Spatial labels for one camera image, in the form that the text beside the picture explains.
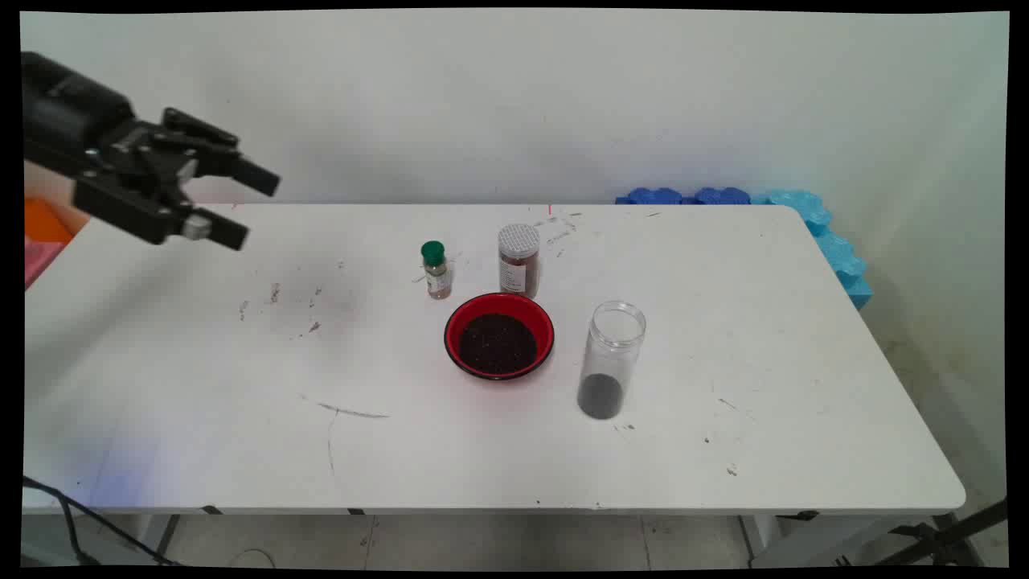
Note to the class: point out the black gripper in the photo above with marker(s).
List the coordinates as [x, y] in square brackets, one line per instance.
[72, 112]

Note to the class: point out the tall clear plastic jar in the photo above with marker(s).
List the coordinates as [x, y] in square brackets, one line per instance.
[615, 354]

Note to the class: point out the orange box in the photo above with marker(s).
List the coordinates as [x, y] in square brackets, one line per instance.
[44, 223]

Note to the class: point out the pink box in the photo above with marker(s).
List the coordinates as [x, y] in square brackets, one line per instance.
[38, 261]

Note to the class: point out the small green-capped spice bottle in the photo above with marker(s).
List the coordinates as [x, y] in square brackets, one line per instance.
[438, 277]

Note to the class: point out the spice jar with white lid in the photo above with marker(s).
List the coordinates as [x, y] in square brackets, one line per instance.
[518, 269]

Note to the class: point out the grey metal table leg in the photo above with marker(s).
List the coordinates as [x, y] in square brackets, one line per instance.
[760, 539]
[166, 539]

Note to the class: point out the red bowl with black seeds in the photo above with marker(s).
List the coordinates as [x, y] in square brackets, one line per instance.
[498, 346]

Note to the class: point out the dark blue foam mat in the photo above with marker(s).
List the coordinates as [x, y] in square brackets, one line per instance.
[653, 196]
[722, 196]

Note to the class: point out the light blue foam mat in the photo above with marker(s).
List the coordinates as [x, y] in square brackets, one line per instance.
[836, 249]

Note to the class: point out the black tripod stand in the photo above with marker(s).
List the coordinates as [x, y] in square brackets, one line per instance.
[916, 531]

